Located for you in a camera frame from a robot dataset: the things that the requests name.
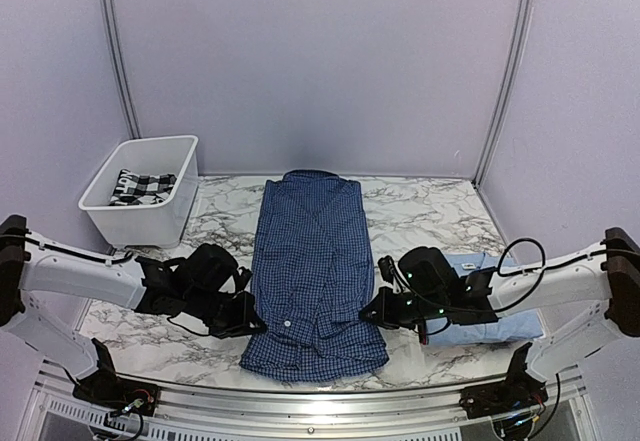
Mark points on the black white checked shirt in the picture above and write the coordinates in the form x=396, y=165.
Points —
x=133, y=189

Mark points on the dark blue checked shirt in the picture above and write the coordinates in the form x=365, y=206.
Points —
x=313, y=272

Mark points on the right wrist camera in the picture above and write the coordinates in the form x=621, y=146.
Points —
x=387, y=269

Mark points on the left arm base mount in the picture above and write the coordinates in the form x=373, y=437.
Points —
x=108, y=389

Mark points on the aluminium front frame rail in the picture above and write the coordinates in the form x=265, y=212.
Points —
x=185, y=412

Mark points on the right corner wall post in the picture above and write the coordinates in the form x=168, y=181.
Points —
x=515, y=53

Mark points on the white plastic bin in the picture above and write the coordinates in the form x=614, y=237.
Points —
x=159, y=225

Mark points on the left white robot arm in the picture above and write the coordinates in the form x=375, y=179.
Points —
x=31, y=262

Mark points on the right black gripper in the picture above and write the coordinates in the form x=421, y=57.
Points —
x=384, y=316

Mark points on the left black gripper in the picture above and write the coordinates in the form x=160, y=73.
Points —
x=243, y=314

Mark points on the light blue folded shirt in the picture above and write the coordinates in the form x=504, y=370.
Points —
x=519, y=327

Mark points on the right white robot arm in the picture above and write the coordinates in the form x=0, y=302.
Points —
x=605, y=274

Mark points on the red black plaid folded shirt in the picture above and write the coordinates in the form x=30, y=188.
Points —
x=422, y=334

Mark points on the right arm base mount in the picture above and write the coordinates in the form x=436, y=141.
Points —
x=517, y=391

